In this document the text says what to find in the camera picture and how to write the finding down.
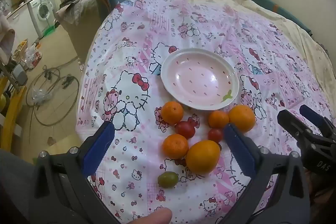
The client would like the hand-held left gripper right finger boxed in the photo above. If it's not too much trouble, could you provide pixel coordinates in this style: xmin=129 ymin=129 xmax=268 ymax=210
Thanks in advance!
xmin=222 ymin=123 xmax=311 ymax=224

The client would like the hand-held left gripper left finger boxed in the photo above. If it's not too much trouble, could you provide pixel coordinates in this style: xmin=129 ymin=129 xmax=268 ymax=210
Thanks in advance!
xmin=34 ymin=121 xmax=124 ymax=224

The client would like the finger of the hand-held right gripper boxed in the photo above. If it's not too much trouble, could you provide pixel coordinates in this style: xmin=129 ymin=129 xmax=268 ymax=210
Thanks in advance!
xmin=277 ymin=109 xmax=320 ymax=145
xmin=299 ymin=104 xmax=336 ymax=141

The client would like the red cherry tomato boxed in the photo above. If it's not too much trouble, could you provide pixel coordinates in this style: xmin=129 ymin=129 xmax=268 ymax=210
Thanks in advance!
xmin=207 ymin=128 xmax=224 ymax=143
xmin=175 ymin=121 xmax=196 ymax=139

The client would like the large orange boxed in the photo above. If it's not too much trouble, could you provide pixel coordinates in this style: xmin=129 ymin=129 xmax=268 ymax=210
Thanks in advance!
xmin=228 ymin=105 xmax=256 ymax=133
xmin=185 ymin=140 xmax=221 ymax=175

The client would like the small mandarin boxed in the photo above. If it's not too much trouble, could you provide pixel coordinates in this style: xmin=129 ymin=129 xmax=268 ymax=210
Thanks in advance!
xmin=208 ymin=110 xmax=230 ymax=128

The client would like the green cherry tomato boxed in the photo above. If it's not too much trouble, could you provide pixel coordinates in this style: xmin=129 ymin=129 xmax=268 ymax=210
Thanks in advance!
xmin=157 ymin=171 xmax=179 ymax=188

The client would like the pink speckled plate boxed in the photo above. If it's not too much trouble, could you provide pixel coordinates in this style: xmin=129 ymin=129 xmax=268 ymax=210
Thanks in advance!
xmin=160 ymin=48 xmax=240 ymax=111

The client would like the person's left hand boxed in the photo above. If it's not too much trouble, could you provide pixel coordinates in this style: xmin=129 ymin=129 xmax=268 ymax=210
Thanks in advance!
xmin=131 ymin=207 xmax=173 ymax=224

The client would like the clear plastic bag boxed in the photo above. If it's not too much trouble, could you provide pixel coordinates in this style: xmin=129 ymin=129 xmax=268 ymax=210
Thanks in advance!
xmin=31 ymin=89 xmax=51 ymax=106

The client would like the pink cartoon printed blanket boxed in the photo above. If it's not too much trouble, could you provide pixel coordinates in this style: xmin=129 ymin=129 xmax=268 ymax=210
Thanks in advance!
xmin=75 ymin=0 xmax=336 ymax=224

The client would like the yellow stand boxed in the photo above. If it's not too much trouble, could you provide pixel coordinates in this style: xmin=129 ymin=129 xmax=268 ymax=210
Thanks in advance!
xmin=0 ymin=77 xmax=27 ymax=151

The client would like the grey box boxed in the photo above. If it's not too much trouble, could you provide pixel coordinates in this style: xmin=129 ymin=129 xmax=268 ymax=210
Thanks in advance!
xmin=12 ymin=64 xmax=28 ymax=86

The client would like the teal cushion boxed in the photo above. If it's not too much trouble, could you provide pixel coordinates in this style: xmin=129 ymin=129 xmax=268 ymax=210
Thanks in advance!
xmin=251 ymin=0 xmax=314 ymax=37

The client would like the white red plastic bag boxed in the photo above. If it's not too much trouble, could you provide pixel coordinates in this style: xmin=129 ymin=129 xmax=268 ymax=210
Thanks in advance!
xmin=24 ymin=43 xmax=43 ymax=69

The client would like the green basin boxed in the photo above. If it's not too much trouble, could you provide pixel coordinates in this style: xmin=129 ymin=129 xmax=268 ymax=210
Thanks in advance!
xmin=43 ymin=25 xmax=56 ymax=37

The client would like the pink towel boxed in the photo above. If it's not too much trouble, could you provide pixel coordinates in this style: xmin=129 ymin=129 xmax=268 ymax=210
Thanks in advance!
xmin=0 ymin=14 xmax=16 ymax=65

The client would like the white washing machine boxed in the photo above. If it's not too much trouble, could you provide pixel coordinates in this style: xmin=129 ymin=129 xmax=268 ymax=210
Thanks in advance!
xmin=28 ymin=0 xmax=56 ymax=33

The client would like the hose coil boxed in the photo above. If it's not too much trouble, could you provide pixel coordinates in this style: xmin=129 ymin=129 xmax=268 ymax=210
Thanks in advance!
xmin=26 ymin=57 xmax=80 ymax=127

